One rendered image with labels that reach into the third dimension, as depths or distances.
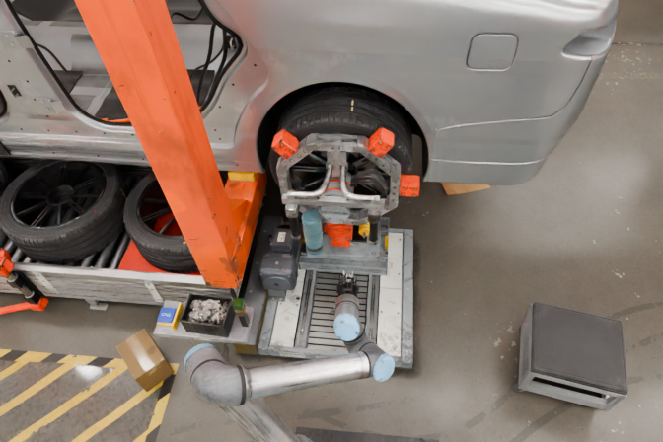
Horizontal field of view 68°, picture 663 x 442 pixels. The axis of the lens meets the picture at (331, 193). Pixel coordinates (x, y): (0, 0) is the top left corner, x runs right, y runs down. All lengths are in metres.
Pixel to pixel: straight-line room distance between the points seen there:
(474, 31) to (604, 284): 1.84
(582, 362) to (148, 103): 2.06
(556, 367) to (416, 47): 1.51
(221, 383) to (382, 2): 1.34
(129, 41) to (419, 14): 0.96
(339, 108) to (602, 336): 1.58
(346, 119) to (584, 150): 2.25
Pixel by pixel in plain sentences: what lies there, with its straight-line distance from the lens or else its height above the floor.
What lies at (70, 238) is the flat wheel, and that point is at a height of 0.47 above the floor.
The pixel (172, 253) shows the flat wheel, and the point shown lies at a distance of 2.61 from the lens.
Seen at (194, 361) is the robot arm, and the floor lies 1.04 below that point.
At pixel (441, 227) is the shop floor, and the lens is 3.18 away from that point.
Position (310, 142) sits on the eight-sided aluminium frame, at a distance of 2.04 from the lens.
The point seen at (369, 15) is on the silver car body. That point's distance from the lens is 1.85.
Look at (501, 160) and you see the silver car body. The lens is 2.32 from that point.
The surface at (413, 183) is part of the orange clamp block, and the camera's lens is 2.20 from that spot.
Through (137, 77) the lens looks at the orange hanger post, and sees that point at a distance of 1.53.
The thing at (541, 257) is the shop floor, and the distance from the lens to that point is 3.20.
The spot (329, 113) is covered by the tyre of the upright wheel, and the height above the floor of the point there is 1.17.
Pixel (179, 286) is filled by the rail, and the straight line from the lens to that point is 2.67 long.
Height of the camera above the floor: 2.52
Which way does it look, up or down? 50 degrees down
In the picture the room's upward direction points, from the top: 4 degrees counter-clockwise
